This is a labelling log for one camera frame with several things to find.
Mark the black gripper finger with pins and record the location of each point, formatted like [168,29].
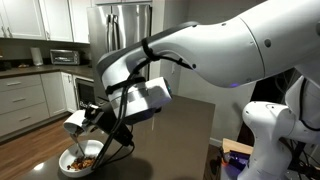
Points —
[91,108]
[89,122]

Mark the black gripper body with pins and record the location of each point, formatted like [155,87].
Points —
[110,125]

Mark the white ceramic mug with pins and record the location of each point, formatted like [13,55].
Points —
[74,122]

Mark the brown nut pile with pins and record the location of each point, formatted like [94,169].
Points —
[83,163]

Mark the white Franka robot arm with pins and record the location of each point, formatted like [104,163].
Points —
[233,50]

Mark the white two-door base cabinet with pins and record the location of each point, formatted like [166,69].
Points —
[55,93]

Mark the white ceramic bowl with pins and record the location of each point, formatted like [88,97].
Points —
[68,156]

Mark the black beverage cooler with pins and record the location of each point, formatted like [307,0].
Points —
[85,91]

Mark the dark red dried fruit pieces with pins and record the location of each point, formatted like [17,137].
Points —
[69,167]

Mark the silver toaster oven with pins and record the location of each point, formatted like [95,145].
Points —
[65,57]

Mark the white drawer base cabinet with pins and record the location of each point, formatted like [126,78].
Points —
[20,100]

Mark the white paper towel roll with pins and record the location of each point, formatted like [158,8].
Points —
[36,56]

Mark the stainless steel refrigerator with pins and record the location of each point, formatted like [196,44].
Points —
[106,30]

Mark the wooden board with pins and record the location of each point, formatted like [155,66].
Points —
[233,146]

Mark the white wall cabinets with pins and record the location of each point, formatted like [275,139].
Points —
[33,16]

